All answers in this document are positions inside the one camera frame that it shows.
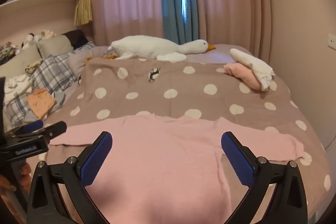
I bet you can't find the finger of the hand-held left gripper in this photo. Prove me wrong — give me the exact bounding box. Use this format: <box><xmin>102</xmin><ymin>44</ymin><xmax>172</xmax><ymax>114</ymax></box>
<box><xmin>12</xmin><ymin>121</ymin><xmax>68</xmax><ymax>144</ymax></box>
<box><xmin>10</xmin><ymin>120</ymin><xmax>44</xmax><ymax>135</ymax></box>

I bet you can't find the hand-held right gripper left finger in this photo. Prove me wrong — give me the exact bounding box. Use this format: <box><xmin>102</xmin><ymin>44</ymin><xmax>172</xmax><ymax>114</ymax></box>
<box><xmin>27</xmin><ymin>131</ymin><xmax>113</xmax><ymax>224</ymax></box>

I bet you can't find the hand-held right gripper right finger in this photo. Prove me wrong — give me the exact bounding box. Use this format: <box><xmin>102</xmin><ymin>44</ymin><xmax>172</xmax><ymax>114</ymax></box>
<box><xmin>221</xmin><ymin>131</ymin><xmax>308</xmax><ymax>224</ymax></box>

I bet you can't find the pink striped shirt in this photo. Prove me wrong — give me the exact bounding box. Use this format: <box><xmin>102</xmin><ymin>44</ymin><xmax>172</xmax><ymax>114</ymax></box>
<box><xmin>49</xmin><ymin>114</ymin><xmax>305</xmax><ymax>224</ymax></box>

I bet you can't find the person's left hand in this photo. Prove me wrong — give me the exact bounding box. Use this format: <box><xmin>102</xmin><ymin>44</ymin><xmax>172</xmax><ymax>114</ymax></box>
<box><xmin>0</xmin><ymin>162</ymin><xmax>31</xmax><ymax>194</ymax></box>

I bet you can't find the orange cloth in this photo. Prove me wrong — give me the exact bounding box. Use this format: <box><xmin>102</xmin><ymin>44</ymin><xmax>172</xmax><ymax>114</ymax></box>
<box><xmin>27</xmin><ymin>88</ymin><xmax>57</xmax><ymax>119</ymax></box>

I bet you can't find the grey-blue cloth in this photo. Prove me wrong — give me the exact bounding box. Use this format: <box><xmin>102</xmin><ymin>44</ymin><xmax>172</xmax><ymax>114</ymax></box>
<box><xmin>51</xmin><ymin>90</ymin><xmax>66</xmax><ymax>111</ymax></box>

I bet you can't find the white crumpled cloth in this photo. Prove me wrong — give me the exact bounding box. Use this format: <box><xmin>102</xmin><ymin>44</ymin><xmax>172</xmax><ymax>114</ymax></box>
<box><xmin>7</xmin><ymin>74</ymin><xmax>33</xmax><ymax>94</ymax></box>

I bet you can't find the floral cloth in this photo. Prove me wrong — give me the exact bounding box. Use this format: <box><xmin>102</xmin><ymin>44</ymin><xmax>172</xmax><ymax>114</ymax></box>
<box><xmin>25</xmin><ymin>60</ymin><xmax>42</xmax><ymax>75</ymax></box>
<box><xmin>0</xmin><ymin>42</ymin><xmax>20</xmax><ymax>62</ymax></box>

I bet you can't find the plaid cloth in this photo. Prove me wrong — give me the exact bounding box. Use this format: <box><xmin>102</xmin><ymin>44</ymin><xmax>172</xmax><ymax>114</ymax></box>
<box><xmin>5</xmin><ymin>42</ymin><xmax>96</xmax><ymax>122</ymax></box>

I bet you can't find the beige pillow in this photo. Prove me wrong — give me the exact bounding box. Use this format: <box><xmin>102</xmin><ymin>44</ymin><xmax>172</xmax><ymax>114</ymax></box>
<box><xmin>0</xmin><ymin>44</ymin><xmax>42</xmax><ymax>80</ymax></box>

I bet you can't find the grey pillow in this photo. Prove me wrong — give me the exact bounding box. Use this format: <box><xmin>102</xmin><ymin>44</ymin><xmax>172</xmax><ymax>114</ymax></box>
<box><xmin>37</xmin><ymin>34</ymin><xmax>76</xmax><ymax>59</ymax></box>

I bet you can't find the black and white plush toy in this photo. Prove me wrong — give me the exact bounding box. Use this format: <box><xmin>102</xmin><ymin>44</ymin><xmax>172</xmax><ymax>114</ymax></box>
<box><xmin>21</xmin><ymin>33</ymin><xmax>42</xmax><ymax>50</ymax></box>

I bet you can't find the folded pink garment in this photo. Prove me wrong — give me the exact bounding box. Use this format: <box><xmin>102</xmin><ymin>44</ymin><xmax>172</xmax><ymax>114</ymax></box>
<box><xmin>223</xmin><ymin>62</ymin><xmax>263</xmax><ymax>90</ymax></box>

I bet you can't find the dark brown pillow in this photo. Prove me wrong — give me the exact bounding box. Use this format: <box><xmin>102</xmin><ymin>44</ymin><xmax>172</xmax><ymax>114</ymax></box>
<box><xmin>62</xmin><ymin>29</ymin><xmax>90</xmax><ymax>50</ymax></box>

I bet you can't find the mauve polka dot blanket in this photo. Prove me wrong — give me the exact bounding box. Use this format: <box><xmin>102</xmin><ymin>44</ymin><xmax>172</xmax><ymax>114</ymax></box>
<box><xmin>39</xmin><ymin>57</ymin><xmax>332</xmax><ymax>224</ymax></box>

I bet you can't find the folded white garment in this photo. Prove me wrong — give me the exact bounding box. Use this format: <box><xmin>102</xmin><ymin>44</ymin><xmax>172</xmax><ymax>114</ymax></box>
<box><xmin>230</xmin><ymin>48</ymin><xmax>276</xmax><ymax>91</ymax></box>

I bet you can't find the mauve bed sheet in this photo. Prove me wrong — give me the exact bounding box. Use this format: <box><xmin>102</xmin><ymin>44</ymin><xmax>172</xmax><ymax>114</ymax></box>
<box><xmin>67</xmin><ymin>43</ymin><xmax>254</xmax><ymax>83</ymax></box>

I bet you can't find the yellow hanging tassel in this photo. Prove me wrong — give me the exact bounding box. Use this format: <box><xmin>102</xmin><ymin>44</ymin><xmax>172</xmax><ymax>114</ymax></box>
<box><xmin>74</xmin><ymin>0</ymin><xmax>93</xmax><ymax>27</ymax></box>

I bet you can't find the white goose plush toy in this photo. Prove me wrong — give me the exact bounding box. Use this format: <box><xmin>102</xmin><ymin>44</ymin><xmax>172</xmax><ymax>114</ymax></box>
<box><xmin>104</xmin><ymin>35</ymin><xmax>216</xmax><ymax>62</ymax></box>

